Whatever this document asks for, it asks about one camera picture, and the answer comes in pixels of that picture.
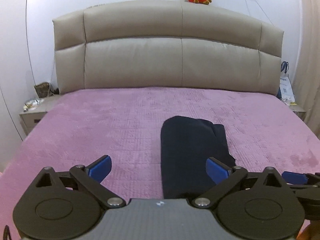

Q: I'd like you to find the white blue paper bag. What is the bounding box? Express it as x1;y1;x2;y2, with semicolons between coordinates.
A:
277;61;295;106

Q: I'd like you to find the navy blue garment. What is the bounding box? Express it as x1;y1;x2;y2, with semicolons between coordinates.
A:
161;116;235;201

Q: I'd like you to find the beige leather headboard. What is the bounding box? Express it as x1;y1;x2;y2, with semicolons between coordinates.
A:
53;0;284;95

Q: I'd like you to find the small clutter on nightstand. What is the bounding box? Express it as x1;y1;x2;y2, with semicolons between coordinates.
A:
23;98;44;112

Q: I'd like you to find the brown woven basket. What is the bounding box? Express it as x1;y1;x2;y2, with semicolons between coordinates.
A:
34;82;51;98

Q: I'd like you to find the cream window curtain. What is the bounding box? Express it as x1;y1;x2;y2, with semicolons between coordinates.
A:
293;0;319;137

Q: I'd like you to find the beige left nightstand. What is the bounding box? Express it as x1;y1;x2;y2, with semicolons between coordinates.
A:
19;95;61;135

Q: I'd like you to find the pink quilted bedspread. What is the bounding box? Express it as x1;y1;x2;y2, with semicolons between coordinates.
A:
1;87;319;238

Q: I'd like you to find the beige right nightstand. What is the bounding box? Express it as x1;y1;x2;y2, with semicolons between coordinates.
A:
289;103;306;121

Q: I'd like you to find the beige nightstand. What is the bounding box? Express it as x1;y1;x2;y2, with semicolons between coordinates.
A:
19;95;61;135
289;103;306;121

